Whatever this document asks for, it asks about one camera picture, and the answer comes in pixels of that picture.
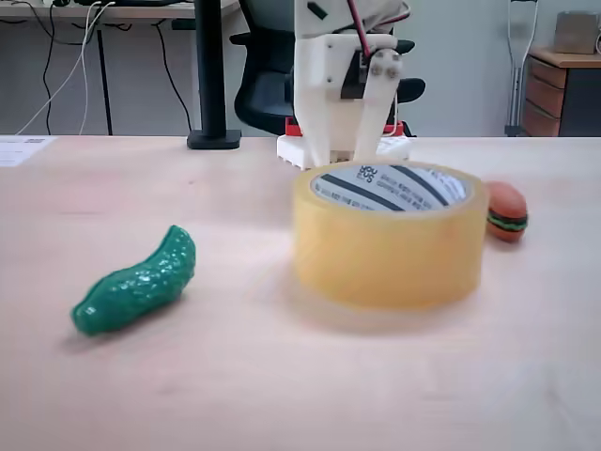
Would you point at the toy hamburger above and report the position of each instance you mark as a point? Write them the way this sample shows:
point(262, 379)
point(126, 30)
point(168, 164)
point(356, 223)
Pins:
point(507, 211)

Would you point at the green toy cucumber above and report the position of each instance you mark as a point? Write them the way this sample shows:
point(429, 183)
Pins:
point(141, 282)

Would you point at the background desk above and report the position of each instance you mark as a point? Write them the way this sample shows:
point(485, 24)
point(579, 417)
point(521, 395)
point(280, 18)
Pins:
point(141, 11)

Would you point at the wooden drawer cabinet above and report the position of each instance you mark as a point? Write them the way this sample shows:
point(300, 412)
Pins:
point(544, 98)

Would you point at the black pole with clamp base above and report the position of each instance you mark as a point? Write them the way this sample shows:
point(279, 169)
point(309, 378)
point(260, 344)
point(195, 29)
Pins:
point(210, 70)

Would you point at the red black table clamp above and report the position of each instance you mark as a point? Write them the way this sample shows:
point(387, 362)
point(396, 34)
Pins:
point(393, 129)
point(292, 128)

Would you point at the black office chair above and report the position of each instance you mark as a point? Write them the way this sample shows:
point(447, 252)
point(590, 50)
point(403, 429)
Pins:
point(263, 103)

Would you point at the white printed paper sheet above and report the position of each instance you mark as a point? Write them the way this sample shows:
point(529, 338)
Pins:
point(19, 148)

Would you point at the yellow packing tape roll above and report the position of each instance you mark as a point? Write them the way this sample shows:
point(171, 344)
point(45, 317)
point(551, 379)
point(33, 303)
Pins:
point(385, 258)

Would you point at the grey metal crutch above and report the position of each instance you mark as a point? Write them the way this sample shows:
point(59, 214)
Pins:
point(516, 80)

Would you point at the brown cardboard box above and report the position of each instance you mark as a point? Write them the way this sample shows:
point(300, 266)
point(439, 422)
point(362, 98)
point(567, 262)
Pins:
point(575, 33)

